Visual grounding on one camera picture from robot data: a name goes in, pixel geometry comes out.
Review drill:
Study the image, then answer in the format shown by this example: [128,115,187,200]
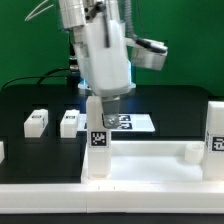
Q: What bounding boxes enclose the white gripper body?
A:
[74,19,130,97]

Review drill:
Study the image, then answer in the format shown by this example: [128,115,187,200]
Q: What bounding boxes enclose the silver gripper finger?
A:
[102,97,120,129]

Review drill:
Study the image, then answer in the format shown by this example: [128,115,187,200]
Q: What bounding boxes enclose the white desk top tray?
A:
[81,141,224,184]

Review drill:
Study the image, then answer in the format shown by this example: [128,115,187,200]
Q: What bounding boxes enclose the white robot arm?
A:
[58,0,131,129]

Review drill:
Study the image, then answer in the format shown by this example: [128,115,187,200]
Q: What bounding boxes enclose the white front obstacle bar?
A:
[0,182,224,214]

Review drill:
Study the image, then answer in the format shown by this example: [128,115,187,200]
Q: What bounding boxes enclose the white left obstacle block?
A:
[0,141,5,164]

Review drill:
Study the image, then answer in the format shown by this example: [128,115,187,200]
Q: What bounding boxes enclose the marker tag base plate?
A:
[77,113,156,134]

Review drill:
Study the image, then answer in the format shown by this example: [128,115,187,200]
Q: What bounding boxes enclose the black cable hose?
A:
[67,33,81,73]

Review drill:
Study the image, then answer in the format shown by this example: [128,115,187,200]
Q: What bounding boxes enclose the black table cable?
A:
[1,67,81,91]

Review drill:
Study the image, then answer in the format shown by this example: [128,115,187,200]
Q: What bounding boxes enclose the white thin cables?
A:
[24,0,55,23]

